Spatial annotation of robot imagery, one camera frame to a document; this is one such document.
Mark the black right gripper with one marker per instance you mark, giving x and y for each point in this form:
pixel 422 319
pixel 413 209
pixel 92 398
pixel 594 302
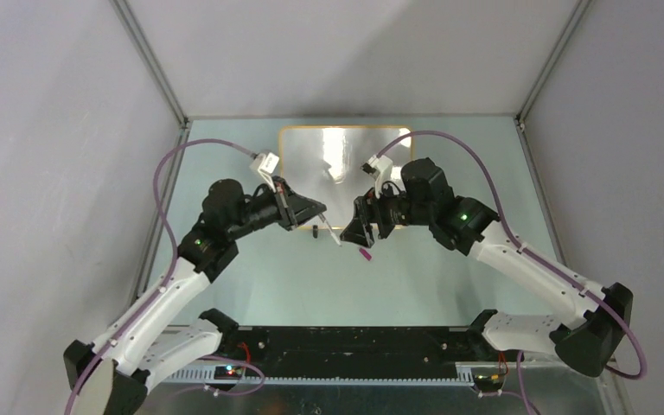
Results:
pixel 359 231

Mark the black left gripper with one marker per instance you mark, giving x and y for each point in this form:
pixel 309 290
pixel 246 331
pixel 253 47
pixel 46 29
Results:
pixel 293 209

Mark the magenta marker cap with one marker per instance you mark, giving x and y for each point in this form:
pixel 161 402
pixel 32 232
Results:
pixel 365 254

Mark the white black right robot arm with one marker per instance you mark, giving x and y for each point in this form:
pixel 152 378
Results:
pixel 587 320

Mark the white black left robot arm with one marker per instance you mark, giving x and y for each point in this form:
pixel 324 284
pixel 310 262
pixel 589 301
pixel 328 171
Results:
pixel 115 373

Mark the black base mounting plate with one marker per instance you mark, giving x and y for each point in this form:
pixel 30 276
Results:
pixel 366 351

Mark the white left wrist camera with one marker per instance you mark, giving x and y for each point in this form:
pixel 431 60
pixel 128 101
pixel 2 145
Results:
pixel 264 165

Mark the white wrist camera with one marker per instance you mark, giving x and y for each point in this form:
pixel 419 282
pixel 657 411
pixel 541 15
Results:
pixel 264 165
pixel 380 169

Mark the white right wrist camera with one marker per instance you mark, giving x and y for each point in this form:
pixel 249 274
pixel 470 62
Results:
pixel 380 169

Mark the grey slotted cable duct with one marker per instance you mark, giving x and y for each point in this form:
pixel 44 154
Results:
pixel 216 375

